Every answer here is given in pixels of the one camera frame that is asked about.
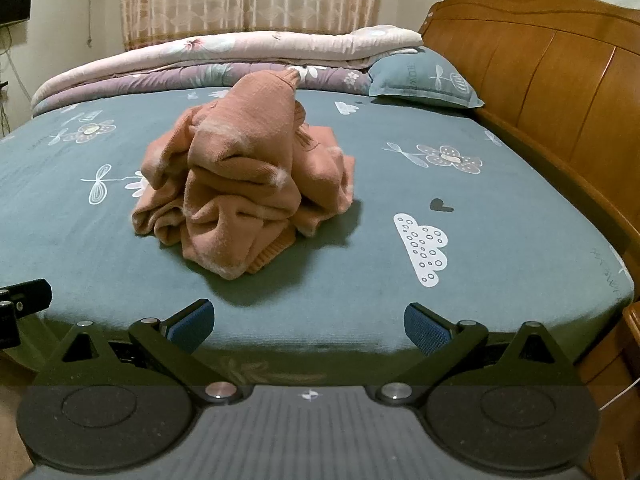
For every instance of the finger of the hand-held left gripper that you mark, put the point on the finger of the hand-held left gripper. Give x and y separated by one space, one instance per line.
30 294

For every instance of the orange striped sweater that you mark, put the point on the orange striped sweater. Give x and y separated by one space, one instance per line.
240 180

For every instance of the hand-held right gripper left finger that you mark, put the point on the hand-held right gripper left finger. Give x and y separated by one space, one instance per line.
192 328

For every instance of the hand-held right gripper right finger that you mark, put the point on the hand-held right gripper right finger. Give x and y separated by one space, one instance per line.
425 331

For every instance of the pink floral quilt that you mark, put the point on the pink floral quilt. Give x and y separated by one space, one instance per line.
150 60

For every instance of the wooden bed headboard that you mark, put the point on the wooden bed headboard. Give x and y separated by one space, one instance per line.
550 85

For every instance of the wooden nightstand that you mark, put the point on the wooden nightstand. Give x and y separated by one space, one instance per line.
631 330

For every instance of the teal pillow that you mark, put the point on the teal pillow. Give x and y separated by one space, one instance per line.
425 77

